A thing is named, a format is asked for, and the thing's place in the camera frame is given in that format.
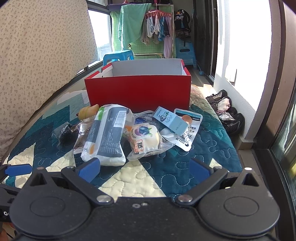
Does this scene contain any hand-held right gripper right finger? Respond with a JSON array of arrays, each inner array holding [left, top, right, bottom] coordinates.
[[174, 158, 266, 207]]

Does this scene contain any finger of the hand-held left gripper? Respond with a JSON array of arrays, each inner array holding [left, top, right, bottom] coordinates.
[[0, 163, 33, 178], [0, 184, 21, 199]]

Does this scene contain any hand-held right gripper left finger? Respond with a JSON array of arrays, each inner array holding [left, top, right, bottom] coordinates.
[[23, 158, 114, 207]]

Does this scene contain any white face mask sachet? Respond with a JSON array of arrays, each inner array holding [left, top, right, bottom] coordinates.
[[170, 108, 204, 152]]

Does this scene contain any silver snack packet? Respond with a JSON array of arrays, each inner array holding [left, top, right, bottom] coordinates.
[[73, 116, 96, 161]]

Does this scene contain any white grey wet wipes pack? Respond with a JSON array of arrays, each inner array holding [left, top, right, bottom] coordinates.
[[81, 104, 136, 167]]

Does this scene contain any small black packet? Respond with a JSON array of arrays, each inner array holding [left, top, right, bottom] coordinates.
[[52, 123, 78, 148]]

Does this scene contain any light blue small box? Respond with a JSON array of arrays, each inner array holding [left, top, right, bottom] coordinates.
[[153, 106, 190, 135]]

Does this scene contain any blueberry bread packet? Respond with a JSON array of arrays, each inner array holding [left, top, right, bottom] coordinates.
[[125, 122, 175, 162]]

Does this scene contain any red cardboard box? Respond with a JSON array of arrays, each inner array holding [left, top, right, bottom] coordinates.
[[84, 58, 192, 114]]

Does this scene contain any teal patchwork quilt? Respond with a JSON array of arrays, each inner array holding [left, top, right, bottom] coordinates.
[[5, 85, 244, 198]]

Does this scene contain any black shoe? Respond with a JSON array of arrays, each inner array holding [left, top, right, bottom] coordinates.
[[223, 113, 245, 135], [217, 107, 238, 121]]

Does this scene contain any brown shoe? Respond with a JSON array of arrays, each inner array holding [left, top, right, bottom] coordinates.
[[209, 96, 232, 110], [206, 90, 228, 103]]

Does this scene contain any white pink cloth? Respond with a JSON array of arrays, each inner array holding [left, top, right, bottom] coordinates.
[[217, 98, 232, 111]]

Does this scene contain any floral beige curtain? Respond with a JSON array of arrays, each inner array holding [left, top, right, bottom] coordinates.
[[0, 0, 100, 161]]

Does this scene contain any blue plastic stool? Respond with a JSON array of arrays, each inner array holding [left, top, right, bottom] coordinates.
[[103, 50, 135, 67]]

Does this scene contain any stack of blue stools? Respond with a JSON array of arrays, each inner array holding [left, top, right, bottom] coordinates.
[[175, 37, 197, 68]]

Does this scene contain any clothes drying rack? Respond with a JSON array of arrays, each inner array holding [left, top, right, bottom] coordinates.
[[109, 0, 176, 60]]

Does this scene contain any lilac hanging cloth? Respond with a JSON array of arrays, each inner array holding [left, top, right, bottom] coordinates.
[[163, 17, 174, 59]]

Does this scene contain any dark sliding door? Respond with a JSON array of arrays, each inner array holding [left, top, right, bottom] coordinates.
[[193, 0, 219, 78]]

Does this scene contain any glass window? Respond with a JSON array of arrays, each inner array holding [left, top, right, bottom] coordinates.
[[88, 8, 114, 63]]

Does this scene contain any row of hanging socks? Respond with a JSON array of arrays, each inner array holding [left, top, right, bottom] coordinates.
[[140, 15, 173, 45]]

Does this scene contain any black printed bag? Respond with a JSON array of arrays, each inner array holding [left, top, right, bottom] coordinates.
[[174, 9, 191, 31]]

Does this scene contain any green towel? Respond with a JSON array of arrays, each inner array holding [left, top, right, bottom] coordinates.
[[118, 3, 152, 47]]

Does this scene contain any pink clip hanger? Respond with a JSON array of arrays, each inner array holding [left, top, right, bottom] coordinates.
[[145, 10, 174, 18]]

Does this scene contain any white cable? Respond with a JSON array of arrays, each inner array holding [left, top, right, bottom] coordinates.
[[133, 111, 160, 124]]

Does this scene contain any dark brown window frame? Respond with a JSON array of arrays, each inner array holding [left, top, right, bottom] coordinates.
[[251, 0, 296, 241]]

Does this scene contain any beige wall socket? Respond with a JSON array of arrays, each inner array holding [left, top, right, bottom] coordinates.
[[228, 69, 238, 84]]

